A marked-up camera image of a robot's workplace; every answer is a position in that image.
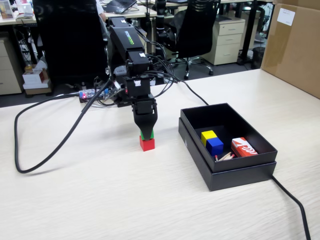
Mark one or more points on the open black laptop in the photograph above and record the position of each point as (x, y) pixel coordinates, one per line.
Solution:
(118, 5)

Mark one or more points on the black open box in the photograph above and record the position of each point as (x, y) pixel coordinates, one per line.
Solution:
(240, 178)

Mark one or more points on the person in white shirt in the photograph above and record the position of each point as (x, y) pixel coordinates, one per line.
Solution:
(101, 11)

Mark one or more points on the controller circuit board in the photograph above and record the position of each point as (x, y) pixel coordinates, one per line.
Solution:
(100, 93)

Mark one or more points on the green wooden cube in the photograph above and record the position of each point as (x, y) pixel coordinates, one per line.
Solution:
(141, 135)

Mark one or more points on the beige office desk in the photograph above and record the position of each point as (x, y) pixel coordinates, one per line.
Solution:
(130, 14)

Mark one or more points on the red wooden cube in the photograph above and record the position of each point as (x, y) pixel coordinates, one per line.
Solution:
(147, 145)

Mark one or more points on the black high-back office chair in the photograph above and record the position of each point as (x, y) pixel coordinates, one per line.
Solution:
(70, 37)

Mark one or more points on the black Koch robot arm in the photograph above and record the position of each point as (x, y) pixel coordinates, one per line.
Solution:
(125, 45)

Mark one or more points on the black waste bin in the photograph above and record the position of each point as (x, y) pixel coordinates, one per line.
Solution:
(258, 57)

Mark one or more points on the small boxes pile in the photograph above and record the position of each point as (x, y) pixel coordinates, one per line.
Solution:
(36, 80)

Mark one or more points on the beige drawer pedestal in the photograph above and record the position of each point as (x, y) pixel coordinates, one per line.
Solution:
(225, 42)

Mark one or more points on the large brown cardboard box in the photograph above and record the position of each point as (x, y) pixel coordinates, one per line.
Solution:
(295, 50)

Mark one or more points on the blue wooden cube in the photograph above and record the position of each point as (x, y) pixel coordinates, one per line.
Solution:
(215, 147)

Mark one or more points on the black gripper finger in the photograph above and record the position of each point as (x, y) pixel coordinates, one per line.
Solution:
(146, 123)

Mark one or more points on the black cardboard box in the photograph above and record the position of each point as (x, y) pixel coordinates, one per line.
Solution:
(250, 163)

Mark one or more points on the wooden matchstick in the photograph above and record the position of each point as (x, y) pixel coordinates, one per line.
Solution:
(226, 156)

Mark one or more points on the red and white matchbox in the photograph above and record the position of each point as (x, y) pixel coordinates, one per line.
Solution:
(243, 147)

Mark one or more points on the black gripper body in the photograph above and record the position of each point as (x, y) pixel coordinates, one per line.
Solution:
(145, 107)

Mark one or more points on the desktop picture frame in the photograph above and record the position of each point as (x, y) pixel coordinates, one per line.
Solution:
(6, 9)

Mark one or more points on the beige filing cabinet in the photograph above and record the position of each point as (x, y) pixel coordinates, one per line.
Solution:
(8, 70)

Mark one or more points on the black mesh office chair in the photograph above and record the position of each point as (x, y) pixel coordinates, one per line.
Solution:
(197, 30)

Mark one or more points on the yellow wooden cube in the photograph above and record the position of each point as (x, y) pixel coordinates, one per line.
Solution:
(208, 135)

